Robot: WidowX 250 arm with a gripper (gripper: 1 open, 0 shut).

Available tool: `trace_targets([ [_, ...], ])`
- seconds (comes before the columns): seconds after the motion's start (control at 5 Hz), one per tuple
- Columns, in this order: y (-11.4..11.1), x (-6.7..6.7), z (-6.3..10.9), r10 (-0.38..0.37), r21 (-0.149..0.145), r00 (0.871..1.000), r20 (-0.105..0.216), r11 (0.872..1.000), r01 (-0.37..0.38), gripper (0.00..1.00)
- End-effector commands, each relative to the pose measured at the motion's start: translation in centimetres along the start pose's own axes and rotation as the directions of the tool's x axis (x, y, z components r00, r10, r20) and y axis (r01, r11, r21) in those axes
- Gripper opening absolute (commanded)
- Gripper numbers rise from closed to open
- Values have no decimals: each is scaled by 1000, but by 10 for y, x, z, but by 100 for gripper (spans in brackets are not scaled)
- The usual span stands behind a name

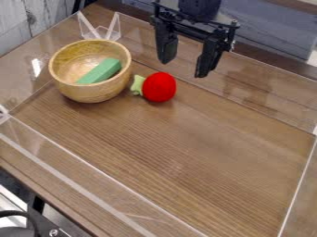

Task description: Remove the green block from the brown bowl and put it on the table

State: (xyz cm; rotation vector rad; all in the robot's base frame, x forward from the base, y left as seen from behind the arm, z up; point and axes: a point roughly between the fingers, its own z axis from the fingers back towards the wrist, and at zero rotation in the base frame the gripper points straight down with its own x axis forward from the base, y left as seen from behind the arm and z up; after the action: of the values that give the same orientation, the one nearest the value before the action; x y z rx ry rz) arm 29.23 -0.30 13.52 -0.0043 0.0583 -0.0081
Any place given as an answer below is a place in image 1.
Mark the clear acrylic corner bracket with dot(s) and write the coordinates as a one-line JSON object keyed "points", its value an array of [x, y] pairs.
{"points": [[108, 33]]}

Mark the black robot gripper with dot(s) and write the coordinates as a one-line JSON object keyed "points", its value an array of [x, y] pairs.
{"points": [[198, 19]]}

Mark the red knitted strawberry toy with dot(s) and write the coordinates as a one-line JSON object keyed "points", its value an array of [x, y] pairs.
{"points": [[155, 88]]}

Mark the black table frame bracket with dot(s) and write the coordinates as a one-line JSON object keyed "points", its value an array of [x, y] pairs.
{"points": [[52, 224]]}

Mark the green rectangular block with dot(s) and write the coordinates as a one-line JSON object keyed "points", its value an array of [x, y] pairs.
{"points": [[105, 69]]}

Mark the light wooden bowl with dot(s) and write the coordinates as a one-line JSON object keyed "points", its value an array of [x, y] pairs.
{"points": [[75, 59]]}

